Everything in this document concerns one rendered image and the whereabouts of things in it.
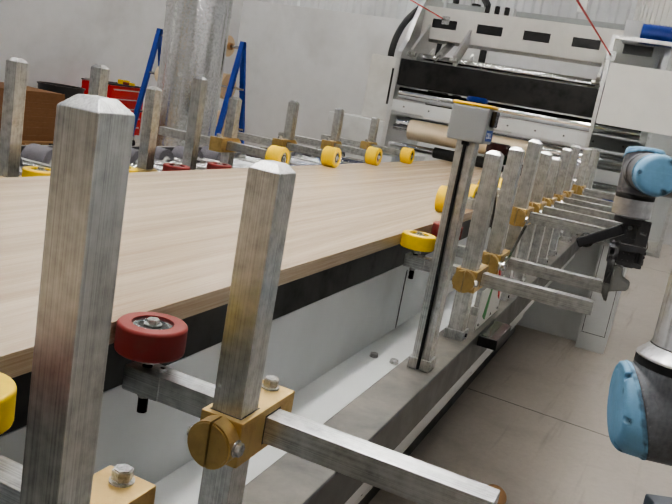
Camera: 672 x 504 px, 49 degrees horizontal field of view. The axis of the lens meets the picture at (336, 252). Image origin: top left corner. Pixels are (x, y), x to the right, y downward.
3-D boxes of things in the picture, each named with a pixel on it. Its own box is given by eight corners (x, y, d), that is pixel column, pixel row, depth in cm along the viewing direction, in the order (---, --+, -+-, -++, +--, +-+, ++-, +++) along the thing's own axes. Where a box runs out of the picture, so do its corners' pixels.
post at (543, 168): (518, 298, 241) (553, 152, 231) (516, 300, 238) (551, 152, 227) (508, 296, 242) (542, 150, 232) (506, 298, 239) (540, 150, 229)
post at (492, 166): (459, 356, 173) (505, 152, 163) (455, 360, 170) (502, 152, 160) (445, 352, 174) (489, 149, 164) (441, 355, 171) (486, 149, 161)
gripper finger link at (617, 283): (624, 307, 179) (632, 270, 178) (598, 301, 182) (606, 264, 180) (624, 304, 182) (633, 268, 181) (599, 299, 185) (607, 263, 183)
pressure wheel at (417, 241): (416, 274, 183) (425, 229, 181) (433, 284, 176) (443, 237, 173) (388, 272, 180) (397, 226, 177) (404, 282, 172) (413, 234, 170)
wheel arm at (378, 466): (492, 523, 73) (502, 484, 72) (485, 540, 70) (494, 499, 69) (139, 387, 89) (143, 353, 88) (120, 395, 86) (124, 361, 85)
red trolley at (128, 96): (139, 147, 1002) (146, 86, 985) (103, 147, 932) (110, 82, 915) (110, 140, 1017) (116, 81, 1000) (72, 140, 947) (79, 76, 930)
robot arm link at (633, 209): (613, 196, 176) (616, 194, 185) (609, 216, 177) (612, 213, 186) (653, 203, 173) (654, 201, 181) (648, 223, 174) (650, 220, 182)
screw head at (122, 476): (140, 480, 62) (141, 467, 61) (123, 490, 60) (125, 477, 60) (120, 471, 62) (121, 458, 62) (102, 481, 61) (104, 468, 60)
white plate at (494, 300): (498, 310, 201) (506, 275, 199) (475, 331, 178) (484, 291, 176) (496, 309, 202) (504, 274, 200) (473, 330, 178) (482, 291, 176)
